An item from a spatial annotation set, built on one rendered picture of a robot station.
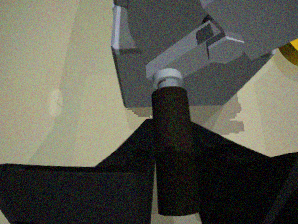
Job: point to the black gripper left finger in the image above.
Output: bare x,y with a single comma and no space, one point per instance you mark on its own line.
119,190

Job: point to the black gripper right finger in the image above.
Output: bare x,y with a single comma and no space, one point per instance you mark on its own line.
238,185

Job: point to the yellow short cylinder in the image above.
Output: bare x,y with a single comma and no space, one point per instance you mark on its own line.
290,51

